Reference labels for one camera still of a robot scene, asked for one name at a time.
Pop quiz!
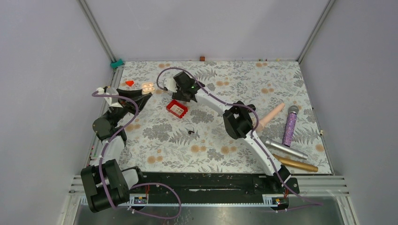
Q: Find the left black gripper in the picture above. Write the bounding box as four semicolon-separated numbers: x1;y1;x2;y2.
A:
104;89;152;124

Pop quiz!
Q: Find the beige earbud charging case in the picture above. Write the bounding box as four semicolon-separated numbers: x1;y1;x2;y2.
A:
141;82;156;94

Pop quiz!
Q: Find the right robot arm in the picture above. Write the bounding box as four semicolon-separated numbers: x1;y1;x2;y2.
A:
164;71;291;193

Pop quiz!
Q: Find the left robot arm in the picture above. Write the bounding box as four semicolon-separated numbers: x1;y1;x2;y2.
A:
80;87;152;213

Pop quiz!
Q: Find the black earbud charging case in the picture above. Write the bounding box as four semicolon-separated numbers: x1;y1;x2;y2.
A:
247;104;256;112

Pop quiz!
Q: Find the orange triangle block upper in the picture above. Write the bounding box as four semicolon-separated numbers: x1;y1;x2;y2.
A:
125;80;134;87

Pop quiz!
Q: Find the red plastic basket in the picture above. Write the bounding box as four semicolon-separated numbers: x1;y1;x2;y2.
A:
166;99;188;119

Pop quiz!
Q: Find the teal block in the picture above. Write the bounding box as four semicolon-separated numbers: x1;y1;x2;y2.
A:
110;59;124;69

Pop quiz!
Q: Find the floral patterned mat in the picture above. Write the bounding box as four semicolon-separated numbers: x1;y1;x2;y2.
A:
118;61;332;174

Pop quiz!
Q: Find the pink toy microphone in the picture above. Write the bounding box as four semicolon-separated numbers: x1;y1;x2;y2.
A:
255;103;285;132

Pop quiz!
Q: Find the purple glitter microphone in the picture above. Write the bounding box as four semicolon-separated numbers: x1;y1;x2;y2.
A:
282;105;299;147

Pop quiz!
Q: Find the silver microphone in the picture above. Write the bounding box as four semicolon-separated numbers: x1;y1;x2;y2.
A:
260;136;308;160

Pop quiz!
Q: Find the gold microphone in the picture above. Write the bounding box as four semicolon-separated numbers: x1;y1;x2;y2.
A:
273;154;318;173

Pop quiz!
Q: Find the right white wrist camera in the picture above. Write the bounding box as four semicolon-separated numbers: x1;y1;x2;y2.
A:
164;77;177;93

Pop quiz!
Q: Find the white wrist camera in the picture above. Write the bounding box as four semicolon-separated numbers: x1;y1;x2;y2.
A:
164;77;177;93
96;86;122;108

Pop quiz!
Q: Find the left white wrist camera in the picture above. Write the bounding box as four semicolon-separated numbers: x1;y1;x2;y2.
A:
96;86;122;108

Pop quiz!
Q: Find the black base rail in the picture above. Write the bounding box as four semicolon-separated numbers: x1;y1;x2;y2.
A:
130;172;300;205

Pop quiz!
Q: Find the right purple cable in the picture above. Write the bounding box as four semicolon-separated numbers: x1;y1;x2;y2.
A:
156;67;324;212

